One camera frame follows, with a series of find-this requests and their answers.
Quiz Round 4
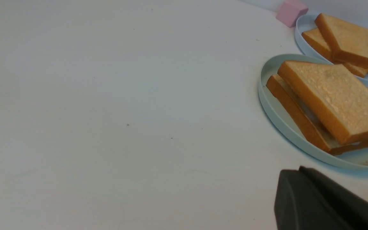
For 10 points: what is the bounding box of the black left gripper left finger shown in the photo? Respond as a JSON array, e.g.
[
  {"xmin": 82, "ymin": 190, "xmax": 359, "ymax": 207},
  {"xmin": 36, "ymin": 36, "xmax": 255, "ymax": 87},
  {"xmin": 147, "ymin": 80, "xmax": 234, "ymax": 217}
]
[{"xmin": 274, "ymin": 169, "xmax": 352, "ymax": 230}]

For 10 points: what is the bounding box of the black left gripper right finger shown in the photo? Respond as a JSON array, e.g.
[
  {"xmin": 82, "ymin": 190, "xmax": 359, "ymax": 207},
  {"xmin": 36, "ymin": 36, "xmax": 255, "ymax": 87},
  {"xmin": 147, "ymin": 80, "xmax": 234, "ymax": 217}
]
[{"xmin": 299, "ymin": 166, "xmax": 368, "ymax": 230}]

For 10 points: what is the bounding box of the fried egg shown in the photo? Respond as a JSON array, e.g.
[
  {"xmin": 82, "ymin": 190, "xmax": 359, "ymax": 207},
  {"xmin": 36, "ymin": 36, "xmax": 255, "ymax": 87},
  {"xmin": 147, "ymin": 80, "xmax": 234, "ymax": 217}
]
[{"xmin": 293, "ymin": 96, "xmax": 360, "ymax": 150}]

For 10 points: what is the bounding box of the mint green empty plate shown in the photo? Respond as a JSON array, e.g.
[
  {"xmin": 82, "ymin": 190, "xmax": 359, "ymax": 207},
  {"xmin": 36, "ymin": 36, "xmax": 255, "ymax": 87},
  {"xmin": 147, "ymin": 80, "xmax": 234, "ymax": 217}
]
[{"xmin": 257, "ymin": 54, "xmax": 368, "ymax": 170}]

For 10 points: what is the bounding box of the light blue bread plate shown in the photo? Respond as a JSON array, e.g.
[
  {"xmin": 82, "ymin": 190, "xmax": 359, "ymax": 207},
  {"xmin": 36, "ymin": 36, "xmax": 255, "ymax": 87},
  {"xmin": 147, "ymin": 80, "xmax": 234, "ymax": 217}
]
[{"xmin": 295, "ymin": 14, "xmax": 368, "ymax": 87}]

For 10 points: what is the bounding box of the pink foam cube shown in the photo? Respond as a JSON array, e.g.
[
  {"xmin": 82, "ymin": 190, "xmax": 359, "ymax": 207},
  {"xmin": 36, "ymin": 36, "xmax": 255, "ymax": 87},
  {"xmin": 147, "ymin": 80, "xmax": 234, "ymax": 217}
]
[{"xmin": 276, "ymin": 0, "xmax": 309, "ymax": 28}]

